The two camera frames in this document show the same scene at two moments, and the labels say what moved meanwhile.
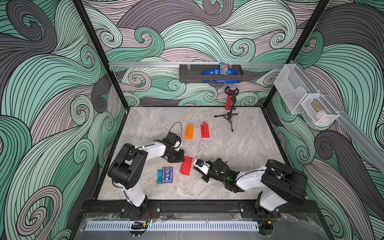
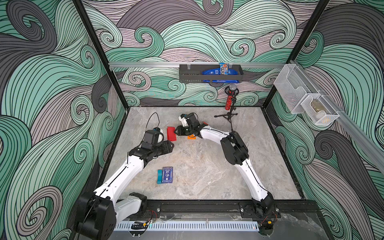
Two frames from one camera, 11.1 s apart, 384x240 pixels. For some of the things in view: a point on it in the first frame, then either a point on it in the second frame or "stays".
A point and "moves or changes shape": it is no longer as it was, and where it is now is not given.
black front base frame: x=199 y=209 stays
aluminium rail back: x=138 y=65 stays
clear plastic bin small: x=318 y=109 stays
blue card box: x=167 y=175 stays
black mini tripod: x=228 y=116 stays
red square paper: x=186 y=165 moves or changes shape
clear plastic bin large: x=293 y=87 stays
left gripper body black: x=175 y=156 → x=160 y=149
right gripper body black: x=212 y=173 → x=187 y=130
